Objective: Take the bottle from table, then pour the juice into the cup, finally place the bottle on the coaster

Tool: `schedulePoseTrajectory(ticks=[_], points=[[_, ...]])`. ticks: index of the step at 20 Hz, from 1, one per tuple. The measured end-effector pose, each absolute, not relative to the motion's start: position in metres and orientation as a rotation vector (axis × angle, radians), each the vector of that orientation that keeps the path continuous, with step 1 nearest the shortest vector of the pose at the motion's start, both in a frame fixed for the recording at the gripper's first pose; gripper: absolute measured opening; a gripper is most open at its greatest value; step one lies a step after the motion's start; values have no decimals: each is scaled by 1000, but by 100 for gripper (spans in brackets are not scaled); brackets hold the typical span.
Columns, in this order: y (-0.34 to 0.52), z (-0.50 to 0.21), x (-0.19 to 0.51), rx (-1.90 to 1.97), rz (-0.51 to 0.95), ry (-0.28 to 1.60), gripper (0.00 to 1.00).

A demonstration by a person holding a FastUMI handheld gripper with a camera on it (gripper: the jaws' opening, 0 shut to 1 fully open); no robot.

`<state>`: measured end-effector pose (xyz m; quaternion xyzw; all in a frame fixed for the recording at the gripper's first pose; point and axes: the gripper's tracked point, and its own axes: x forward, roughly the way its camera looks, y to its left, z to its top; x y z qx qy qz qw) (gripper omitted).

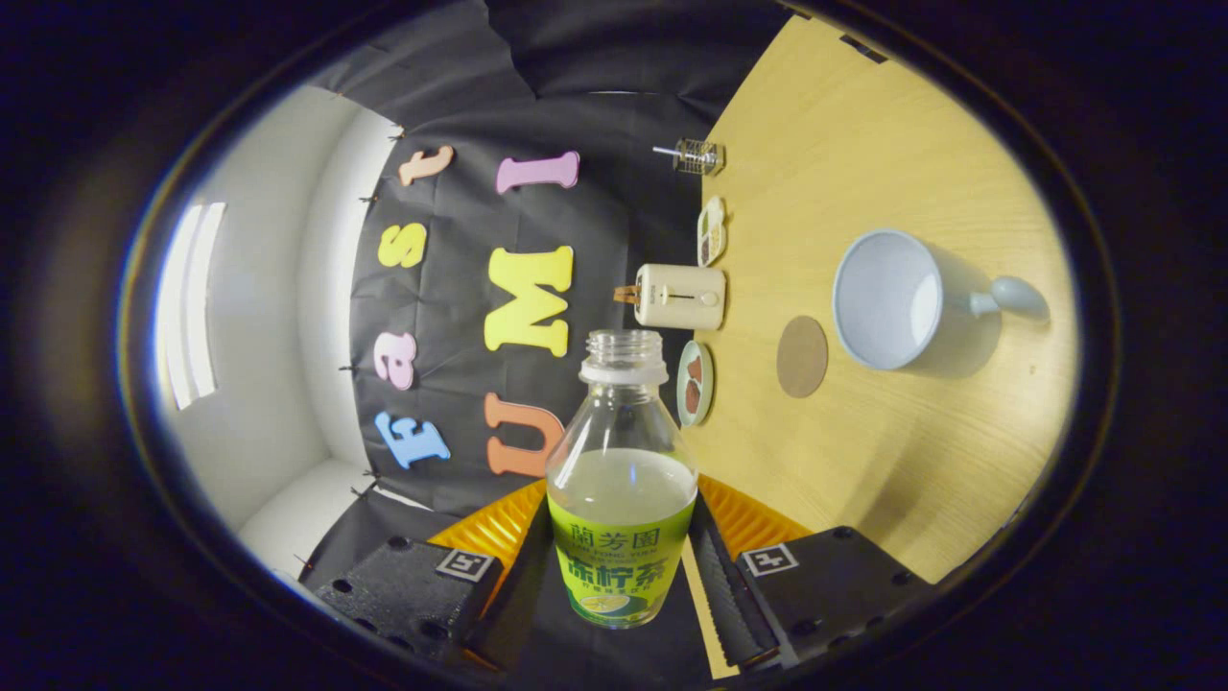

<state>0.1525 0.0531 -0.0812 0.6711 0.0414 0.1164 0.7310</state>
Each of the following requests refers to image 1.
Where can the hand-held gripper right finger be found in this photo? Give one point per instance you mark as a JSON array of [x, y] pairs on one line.
[[734, 605]]

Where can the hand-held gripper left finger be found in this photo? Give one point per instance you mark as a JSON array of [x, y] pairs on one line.
[[494, 619]]

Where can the green label juice bottle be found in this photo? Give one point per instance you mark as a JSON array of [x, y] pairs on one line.
[[619, 557]]

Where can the round brown coaster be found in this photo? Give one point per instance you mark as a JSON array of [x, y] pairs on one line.
[[802, 357]]

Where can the pale blue cup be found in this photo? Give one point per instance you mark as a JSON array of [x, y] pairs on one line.
[[883, 297]]

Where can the brown meat piece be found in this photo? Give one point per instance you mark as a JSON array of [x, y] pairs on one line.
[[691, 396], [694, 369]]

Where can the pale green plate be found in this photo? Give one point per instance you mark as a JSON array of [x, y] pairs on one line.
[[707, 379]]

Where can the wooden table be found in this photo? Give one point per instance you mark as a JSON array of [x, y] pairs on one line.
[[911, 451]]

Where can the white toaster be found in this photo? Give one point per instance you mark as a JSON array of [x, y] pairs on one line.
[[681, 297]]

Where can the brown toast slice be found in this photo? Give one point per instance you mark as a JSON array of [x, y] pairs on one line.
[[627, 295]]

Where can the white divided snack tray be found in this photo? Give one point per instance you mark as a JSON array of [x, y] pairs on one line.
[[712, 235]]

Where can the long ceiling light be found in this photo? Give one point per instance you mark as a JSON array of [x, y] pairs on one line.
[[187, 307]]

